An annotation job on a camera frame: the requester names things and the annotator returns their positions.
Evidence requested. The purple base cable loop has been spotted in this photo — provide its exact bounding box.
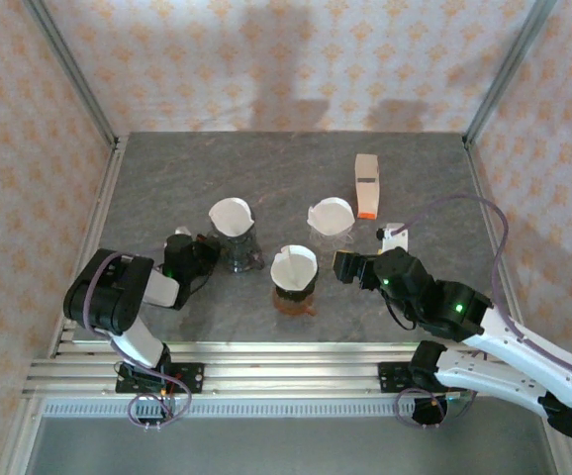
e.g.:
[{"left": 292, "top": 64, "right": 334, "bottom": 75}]
[
  {"left": 394, "top": 385, "right": 480, "bottom": 430},
  {"left": 127, "top": 373, "right": 193, "bottom": 432}
]

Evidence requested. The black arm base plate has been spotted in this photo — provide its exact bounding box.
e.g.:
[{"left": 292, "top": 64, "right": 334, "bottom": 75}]
[
  {"left": 377, "top": 360, "right": 468, "bottom": 395},
  {"left": 115, "top": 362, "right": 206, "bottom": 396}
]

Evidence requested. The dark green glass dripper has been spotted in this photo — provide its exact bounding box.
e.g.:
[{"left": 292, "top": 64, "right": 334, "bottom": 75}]
[{"left": 270, "top": 245, "right": 321, "bottom": 304}]

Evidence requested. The white slotted cable duct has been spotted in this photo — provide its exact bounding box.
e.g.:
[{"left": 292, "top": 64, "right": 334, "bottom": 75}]
[{"left": 41, "top": 399, "right": 549, "bottom": 420}]

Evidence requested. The aluminium mounting rail beam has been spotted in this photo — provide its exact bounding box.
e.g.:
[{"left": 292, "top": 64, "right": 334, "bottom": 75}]
[{"left": 22, "top": 339, "right": 564, "bottom": 398}]

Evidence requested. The aluminium table side rail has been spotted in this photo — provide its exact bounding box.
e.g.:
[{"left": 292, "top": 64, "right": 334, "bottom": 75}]
[
  {"left": 48, "top": 136, "right": 130, "bottom": 357},
  {"left": 461, "top": 141, "right": 537, "bottom": 357}
]

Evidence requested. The aluminium frame leg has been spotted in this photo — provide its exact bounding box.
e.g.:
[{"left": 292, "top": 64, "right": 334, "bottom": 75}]
[
  {"left": 0, "top": 395, "right": 45, "bottom": 475},
  {"left": 545, "top": 439, "right": 572, "bottom": 475}
]

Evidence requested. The coffee filter pack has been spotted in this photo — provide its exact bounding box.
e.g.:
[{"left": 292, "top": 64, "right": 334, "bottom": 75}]
[{"left": 353, "top": 152, "right": 382, "bottom": 222}]

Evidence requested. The orange glass server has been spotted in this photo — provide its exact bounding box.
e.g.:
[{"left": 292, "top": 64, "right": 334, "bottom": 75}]
[{"left": 273, "top": 290, "right": 319, "bottom": 319}]

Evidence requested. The smoky grey glass dripper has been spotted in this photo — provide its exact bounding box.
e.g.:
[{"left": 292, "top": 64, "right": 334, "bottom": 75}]
[{"left": 208, "top": 197, "right": 258, "bottom": 248}]

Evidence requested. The aluminium frame post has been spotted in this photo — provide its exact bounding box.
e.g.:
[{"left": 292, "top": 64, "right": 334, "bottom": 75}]
[
  {"left": 462, "top": 0, "right": 559, "bottom": 148},
  {"left": 22, "top": 0, "right": 122, "bottom": 147}
]

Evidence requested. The clear glass dripper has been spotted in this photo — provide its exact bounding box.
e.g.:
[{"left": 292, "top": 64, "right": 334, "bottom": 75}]
[{"left": 307, "top": 197, "right": 357, "bottom": 244}]

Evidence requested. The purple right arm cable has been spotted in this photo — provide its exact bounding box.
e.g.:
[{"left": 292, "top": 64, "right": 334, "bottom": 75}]
[{"left": 402, "top": 195, "right": 572, "bottom": 385}]

